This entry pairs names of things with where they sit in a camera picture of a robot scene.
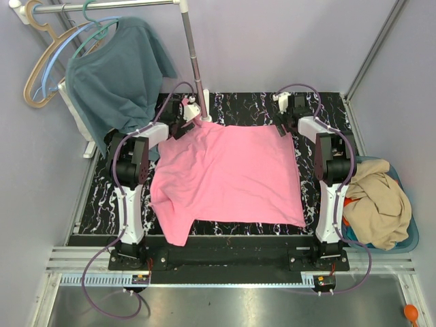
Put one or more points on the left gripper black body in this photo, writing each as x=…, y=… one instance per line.
x=178, y=119

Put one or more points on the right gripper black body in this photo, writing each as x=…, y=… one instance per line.
x=283, y=119

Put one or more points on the pink t-shirt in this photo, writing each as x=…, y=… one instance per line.
x=228, y=174

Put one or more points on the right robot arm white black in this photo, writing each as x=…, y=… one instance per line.
x=335, y=165

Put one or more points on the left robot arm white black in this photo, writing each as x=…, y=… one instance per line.
x=128, y=166

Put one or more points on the teal t-shirt on hanger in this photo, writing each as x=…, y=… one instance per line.
x=112, y=81

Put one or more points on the green hanger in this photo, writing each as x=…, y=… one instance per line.
x=100, y=31

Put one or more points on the blue laundry basket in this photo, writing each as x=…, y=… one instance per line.
x=408, y=238

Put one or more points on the metal clothes rack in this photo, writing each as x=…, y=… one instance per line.
x=170, y=51

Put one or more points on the orange ball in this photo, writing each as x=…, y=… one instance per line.
x=412, y=314

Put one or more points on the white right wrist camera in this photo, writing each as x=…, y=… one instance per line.
x=282, y=100

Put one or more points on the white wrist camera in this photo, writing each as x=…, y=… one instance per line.
x=190, y=108
x=282, y=100

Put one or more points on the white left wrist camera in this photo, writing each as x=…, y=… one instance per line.
x=190, y=108

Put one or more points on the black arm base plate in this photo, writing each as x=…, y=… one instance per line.
x=216, y=261

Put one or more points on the white slotted cable duct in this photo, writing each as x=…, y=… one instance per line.
x=100, y=280

